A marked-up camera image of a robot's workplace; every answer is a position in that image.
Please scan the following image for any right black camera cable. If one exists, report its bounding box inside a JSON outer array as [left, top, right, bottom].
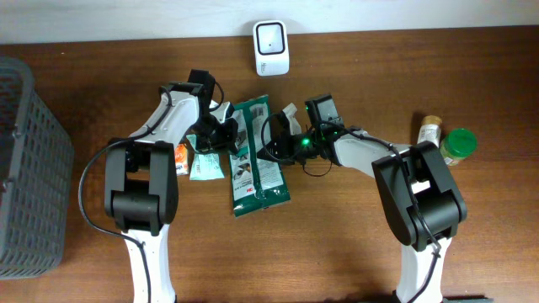
[[259, 111, 442, 303]]

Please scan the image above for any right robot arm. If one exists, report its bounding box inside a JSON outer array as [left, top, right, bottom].
[[257, 94, 467, 302]]

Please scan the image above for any grey plastic mesh basket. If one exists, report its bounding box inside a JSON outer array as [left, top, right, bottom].
[[1, 56, 74, 280]]

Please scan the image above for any small orange box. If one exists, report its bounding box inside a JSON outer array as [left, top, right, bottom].
[[174, 143, 189, 176]]

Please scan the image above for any left black camera cable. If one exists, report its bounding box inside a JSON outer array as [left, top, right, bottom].
[[77, 79, 227, 303]]

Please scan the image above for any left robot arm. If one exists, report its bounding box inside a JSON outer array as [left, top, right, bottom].
[[104, 69, 238, 302]]

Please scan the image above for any black camera cable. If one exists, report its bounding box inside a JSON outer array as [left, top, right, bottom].
[[259, 111, 442, 303], [77, 79, 227, 303]]

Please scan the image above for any white tube with gold cap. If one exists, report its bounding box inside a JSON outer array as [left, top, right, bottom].
[[417, 115, 442, 147]]

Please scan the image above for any green 3M package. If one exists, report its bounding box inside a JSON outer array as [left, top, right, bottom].
[[229, 95, 291, 217]]

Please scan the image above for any green lidded jar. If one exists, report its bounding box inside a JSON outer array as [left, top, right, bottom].
[[440, 128, 478, 166]]

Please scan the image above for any mint green packet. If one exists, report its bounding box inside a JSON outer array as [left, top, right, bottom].
[[186, 135, 224, 181]]

